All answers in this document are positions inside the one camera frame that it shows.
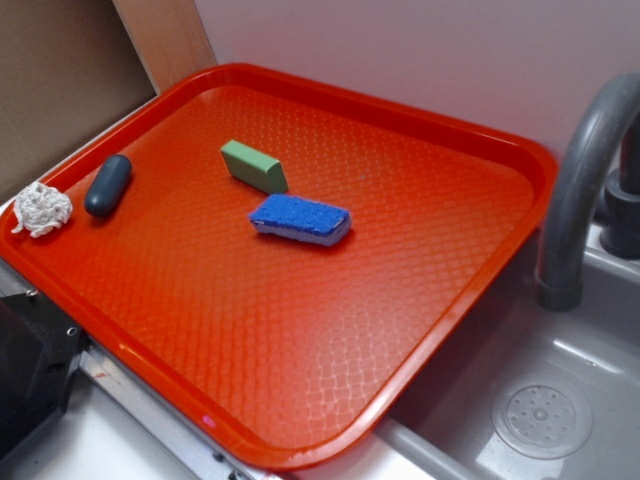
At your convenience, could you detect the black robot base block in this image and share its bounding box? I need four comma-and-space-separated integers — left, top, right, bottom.
1, 293, 88, 463

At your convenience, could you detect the dark grey plastic pickle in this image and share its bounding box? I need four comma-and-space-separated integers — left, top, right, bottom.
84, 154, 133, 217

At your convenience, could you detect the blue sponge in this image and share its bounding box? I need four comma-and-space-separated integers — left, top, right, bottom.
248, 194, 352, 247

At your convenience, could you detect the red plastic tray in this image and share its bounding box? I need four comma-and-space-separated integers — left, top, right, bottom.
1, 64, 558, 471

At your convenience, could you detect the green rectangular block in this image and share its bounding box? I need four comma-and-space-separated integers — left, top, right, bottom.
221, 140, 289, 194

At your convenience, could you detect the grey faucet spout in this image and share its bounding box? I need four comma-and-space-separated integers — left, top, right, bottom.
535, 72, 639, 312

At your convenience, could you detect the grey plastic sink basin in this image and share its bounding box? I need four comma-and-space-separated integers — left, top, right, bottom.
377, 241, 639, 479

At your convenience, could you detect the wooden board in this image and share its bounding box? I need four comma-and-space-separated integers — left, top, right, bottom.
113, 0, 217, 94

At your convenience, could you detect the white crumpled cloth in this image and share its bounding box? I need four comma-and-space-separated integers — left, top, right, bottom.
11, 182, 73, 238

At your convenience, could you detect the round sink drain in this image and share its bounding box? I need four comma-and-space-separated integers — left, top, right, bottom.
491, 379, 593, 460

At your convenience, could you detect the brown cardboard panel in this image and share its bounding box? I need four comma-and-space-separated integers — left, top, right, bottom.
1, 1, 155, 200

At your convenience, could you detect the dark grey faucet handle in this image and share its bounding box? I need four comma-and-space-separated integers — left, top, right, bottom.
600, 119, 639, 260

